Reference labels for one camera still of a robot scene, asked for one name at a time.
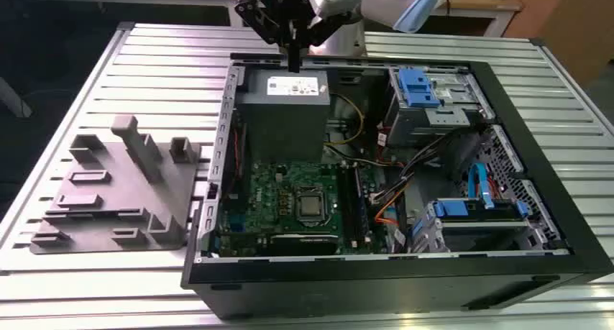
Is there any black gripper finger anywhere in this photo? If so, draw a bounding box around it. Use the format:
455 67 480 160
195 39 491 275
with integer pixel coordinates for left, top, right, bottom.
293 13 348 74
233 0 295 74

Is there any black RAM slot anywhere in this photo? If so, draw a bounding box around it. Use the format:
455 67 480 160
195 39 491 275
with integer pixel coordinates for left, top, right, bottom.
336 163 350 244
346 163 360 245

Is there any blue drive carrier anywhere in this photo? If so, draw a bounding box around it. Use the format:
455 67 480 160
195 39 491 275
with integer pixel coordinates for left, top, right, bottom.
398 68 440 108

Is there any grey power supply unit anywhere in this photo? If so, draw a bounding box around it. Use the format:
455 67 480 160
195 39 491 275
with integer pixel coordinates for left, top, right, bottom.
233 68 332 164

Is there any wooden desk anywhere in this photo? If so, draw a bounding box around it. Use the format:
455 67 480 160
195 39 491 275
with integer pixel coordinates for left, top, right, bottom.
0 0 524 38

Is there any metal drive cage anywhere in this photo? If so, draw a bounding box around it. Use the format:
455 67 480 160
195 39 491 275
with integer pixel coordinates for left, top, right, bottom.
386 66 498 150

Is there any green motherboard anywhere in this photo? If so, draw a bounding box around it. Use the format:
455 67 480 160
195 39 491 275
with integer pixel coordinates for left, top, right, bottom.
213 160 402 257

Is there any silver CPU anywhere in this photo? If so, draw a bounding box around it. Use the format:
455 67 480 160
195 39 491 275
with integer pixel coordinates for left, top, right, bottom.
297 196 326 218

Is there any brown wooden cabinet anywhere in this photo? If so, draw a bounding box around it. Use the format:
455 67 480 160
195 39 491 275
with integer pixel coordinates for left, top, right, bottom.
503 0 614 90

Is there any grey chair leg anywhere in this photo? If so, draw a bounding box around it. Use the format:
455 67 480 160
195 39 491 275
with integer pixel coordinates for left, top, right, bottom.
0 76 32 119

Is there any grey parts rack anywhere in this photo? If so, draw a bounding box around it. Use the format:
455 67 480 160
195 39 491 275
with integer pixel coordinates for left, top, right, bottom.
29 114 203 255

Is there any black graphics card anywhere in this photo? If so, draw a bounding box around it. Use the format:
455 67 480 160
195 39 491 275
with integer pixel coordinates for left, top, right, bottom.
268 232 340 257

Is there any metal disk bay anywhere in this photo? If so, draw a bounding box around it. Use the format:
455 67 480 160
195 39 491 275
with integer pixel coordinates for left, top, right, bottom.
407 200 570 255

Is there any black PC case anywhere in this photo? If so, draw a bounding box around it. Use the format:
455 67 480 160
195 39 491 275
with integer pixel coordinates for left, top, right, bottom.
179 52 614 320

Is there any yellow wire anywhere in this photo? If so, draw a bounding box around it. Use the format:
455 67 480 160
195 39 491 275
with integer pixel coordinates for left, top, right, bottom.
323 92 368 146

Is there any black white wire bundle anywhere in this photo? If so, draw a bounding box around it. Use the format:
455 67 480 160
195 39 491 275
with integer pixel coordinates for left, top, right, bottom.
371 134 455 205

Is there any thin red wire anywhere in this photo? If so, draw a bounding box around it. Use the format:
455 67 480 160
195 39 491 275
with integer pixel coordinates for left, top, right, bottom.
227 127 244 201

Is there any orange wire bundle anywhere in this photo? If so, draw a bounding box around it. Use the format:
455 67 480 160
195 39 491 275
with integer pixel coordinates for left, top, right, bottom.
375 199 400 226

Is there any blue flat cable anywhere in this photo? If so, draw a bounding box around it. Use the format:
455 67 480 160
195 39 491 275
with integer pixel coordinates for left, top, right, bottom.
467 162 496 211

